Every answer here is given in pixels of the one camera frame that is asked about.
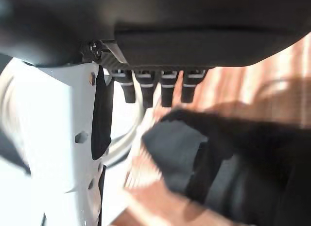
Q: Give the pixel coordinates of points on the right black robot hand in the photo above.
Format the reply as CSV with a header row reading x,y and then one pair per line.
x,y
194,29

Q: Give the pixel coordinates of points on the round glass washer door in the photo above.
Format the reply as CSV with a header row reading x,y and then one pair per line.
x,y
126,138

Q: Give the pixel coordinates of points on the large black garment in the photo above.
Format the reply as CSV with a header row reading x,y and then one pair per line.
x,y
218,162

